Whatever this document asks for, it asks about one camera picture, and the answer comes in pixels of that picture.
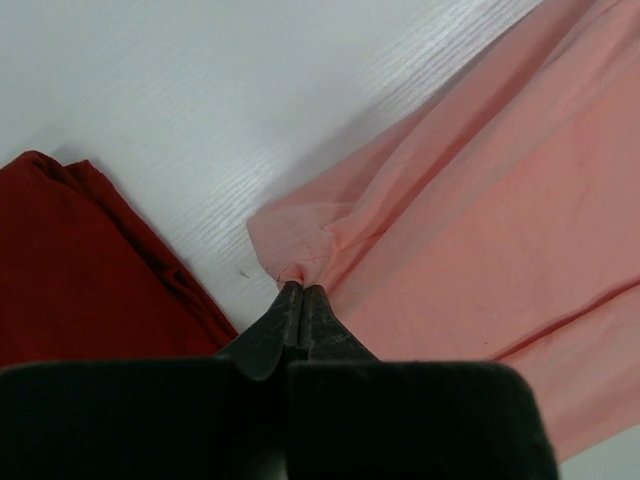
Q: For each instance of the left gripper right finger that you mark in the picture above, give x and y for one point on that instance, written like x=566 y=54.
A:
x=353 y=416

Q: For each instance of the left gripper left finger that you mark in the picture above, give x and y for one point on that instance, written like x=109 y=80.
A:
x=180 y=418

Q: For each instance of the pink t-shirt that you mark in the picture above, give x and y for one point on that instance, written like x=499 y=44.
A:
x=499 y=221

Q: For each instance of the folded red t-shirt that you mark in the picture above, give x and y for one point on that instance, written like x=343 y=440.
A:
x=84 y=277

